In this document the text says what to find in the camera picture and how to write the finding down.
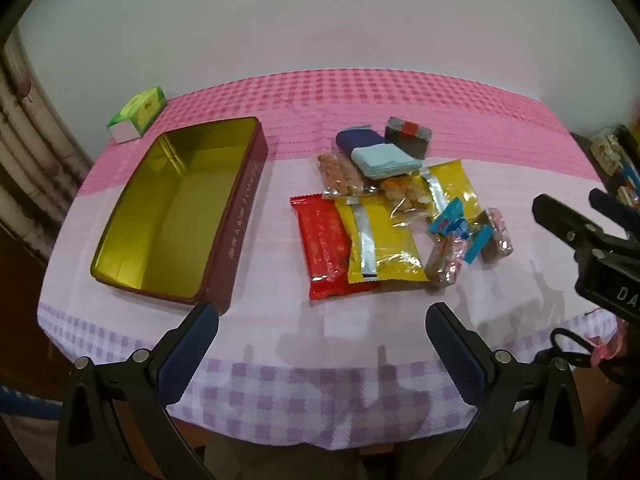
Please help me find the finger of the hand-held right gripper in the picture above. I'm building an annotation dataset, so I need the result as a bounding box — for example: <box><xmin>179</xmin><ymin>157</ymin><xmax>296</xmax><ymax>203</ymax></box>
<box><xmin>531</xmin><ymin>193</ymin><xmax>609</xmax><ymax>257</ymax></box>
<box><xmin>588</xmin><ymin>188</ymin><xmax>640</xmax><ymax>257</ymax></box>

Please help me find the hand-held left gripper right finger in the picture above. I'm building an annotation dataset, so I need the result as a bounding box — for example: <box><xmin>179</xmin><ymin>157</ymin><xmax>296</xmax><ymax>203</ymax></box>
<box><xmin>425</xmin><ymin>301</ymin><xmax>588</xmax><ymax>480</ymax></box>

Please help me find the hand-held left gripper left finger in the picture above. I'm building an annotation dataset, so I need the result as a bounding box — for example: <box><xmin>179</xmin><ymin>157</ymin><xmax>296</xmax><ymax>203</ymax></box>
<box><xmin>55</xmin><ymin>300</ymin><xmax>221</xmax><ymax>480</ymax></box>

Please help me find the blue candy packet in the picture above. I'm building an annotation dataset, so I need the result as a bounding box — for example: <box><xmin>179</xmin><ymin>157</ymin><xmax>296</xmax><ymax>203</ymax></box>
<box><xmin>429</xmin><ymin>198</ymin><xmax>474</xmax><ymax>238</ymax></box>
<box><xmin>462</xmin><ymin>225</ymin><xmax>494</xmax><ymax>265</ymax></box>

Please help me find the yellow snack packet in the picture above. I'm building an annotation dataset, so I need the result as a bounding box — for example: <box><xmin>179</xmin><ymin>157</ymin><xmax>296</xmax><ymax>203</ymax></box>
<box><xmin>334</xmin><ymin>195</ymin><xmax>428</xmax><ymax>285</ymax></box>
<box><xmin>412</xmin><ymin>159</ymin><xmax>481</xmax><ymax>221</ymax></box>

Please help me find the dark red gold tin box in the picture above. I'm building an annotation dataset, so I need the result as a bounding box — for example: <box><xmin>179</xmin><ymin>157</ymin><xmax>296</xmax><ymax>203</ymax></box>
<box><xmin>90</xmin><ymin>116</ymin><xmax>266</xmax><ymax>313</ymax></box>

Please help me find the clear cracker packet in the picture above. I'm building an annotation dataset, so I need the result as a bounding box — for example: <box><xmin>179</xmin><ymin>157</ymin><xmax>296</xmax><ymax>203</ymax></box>
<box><xmin>375</xmin><ymin>175</ymin><xmax>436</xmax><ymax>233</ymax></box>

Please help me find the sesame block packet red label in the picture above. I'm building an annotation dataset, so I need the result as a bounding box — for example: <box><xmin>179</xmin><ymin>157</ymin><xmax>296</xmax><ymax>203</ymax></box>
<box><xmin>384</xmin><ymin>116</ymin><xmax>433</xmax><ymax>159</ymax></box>

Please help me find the red snack packet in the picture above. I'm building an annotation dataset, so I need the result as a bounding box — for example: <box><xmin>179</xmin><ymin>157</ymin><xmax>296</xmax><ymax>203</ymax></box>
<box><xmin>290</xmin><ymin>193</ymin><xmax>380</xmax><ymax>301</ymax></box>

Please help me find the clear peanut packet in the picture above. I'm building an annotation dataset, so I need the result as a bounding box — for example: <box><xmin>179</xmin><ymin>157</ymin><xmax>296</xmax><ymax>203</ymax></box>
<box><xmin>316</xmin><ymin>152</ymin><xmax>368</xmax><ymax>200</ymax></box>

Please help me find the dark blue snack packet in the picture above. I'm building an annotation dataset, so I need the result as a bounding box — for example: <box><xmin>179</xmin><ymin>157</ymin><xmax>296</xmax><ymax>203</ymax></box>
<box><xmin>335</xmin><ymin>126</ymin><xmax>387</xmax><ymax>161</ymax></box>

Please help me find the floral patterned box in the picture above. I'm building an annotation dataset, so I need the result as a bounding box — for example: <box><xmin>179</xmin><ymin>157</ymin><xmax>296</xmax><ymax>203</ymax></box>
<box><xmin>590</xmin><ymin>132</ymin><xmax>628</xmax><ymax>173</ymax></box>

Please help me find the blue-trimmed grey cushion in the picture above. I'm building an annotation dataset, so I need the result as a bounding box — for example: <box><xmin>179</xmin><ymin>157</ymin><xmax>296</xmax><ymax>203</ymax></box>
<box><xmin>0</xmin><ymin>385</ymin><xmax>66</xmax><ymax>466</ymax></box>

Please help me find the brown wooden cabinet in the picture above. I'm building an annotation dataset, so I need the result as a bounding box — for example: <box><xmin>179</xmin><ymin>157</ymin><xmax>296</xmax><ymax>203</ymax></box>
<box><xmin>0</xmin><ymin>220</ymin><xmax>66</xmax><ymax>391</ymax></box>

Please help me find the pink checked tablecloth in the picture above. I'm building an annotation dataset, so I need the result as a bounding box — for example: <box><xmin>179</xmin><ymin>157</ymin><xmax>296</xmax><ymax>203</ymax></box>
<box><xmin>37</xmin><ymin>71</ymin><xmax>621</xmax><ymax>453</ymax></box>

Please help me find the green tissue box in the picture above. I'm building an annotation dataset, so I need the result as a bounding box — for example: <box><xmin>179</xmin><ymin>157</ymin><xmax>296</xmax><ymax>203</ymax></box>
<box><xmin>106</xmin><ymin>86</ymin><xmax>168</xmax><ymax>145</ymax></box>

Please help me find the beige patterned curtain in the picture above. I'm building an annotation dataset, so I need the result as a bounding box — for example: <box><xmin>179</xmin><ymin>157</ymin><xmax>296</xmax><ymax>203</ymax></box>
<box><xmin>0</xmin><ymin>25</ymin><xmax>96</xmax><ymax>241</ymax></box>

